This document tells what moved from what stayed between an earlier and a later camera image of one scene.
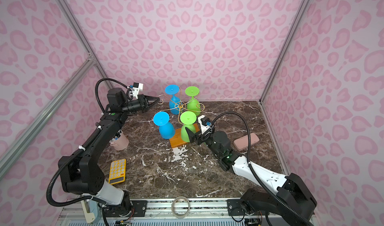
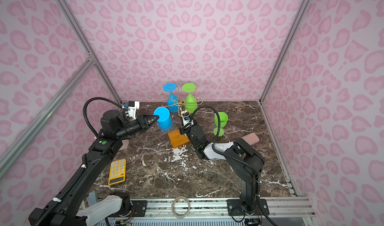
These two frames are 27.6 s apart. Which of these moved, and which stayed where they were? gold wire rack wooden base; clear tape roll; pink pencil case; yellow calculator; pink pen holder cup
Moved: gold wire rack wooden base
Stayed: pink pen holder cup; clear tape roll; pink pencil case; yellow calculator
